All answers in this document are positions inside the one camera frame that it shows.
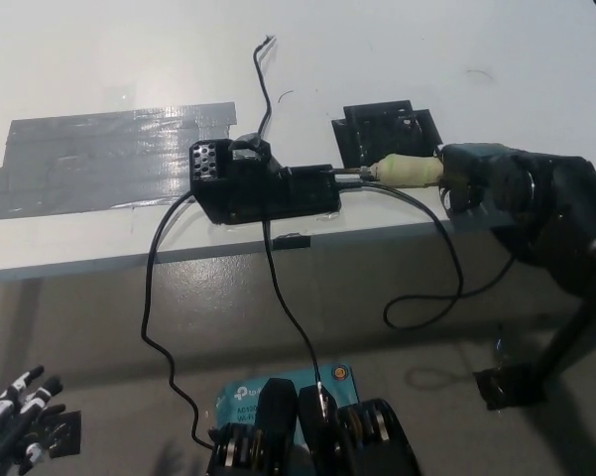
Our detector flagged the thin black cable with connector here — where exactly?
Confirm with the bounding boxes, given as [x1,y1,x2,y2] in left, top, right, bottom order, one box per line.
[260,217,330,418]

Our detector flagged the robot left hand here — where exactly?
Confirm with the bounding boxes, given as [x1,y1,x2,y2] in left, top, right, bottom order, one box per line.
[0,364,66,467]

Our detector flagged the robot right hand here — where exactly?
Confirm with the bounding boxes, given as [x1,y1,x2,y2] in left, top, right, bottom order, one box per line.
[433,141,533,216]

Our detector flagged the teal tp-link box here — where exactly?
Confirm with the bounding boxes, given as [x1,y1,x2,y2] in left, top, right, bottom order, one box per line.
[213,361,362,476]

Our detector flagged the long black power cable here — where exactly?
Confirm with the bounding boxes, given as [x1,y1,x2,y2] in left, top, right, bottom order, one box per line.
[140,191,217,451]

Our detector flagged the small black tape strip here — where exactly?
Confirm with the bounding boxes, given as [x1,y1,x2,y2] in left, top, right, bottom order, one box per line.
[272,234,312,251]

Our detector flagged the black soldering iron base station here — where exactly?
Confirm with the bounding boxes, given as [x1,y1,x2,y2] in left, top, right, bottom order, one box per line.
[188,131,340,227]

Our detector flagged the black stand leg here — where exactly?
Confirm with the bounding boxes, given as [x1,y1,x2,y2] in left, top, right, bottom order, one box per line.
[536,300,596,387]

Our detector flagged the robot torso black blocks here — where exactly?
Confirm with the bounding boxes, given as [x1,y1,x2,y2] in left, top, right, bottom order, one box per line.
[206,377,423,476]

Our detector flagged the thin black frayed wire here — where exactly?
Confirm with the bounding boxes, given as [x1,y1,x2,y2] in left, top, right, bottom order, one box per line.
[251,33,278,137]

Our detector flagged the black bracket under table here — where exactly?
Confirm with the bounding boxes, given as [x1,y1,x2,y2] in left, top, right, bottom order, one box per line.
[492,225,527,264]

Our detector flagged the grey duct tape patch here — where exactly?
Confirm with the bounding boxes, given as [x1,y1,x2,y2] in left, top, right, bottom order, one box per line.
[0,101,240,222]

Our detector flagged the black soldering iron cable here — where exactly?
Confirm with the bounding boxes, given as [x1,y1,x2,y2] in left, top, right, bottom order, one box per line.
[337,178,518,330]

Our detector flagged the soldering iron green taped handle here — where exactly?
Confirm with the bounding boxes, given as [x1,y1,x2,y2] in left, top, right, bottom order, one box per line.
[333,153,446,190]

